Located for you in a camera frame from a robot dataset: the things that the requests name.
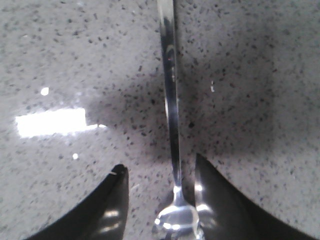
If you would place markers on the silver metal spoon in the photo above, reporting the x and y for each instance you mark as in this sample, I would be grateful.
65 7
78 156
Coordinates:
179 220

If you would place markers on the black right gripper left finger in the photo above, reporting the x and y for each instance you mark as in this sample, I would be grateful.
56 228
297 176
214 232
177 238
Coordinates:
102 215

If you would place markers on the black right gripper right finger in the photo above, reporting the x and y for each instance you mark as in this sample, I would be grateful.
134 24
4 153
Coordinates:
227 214

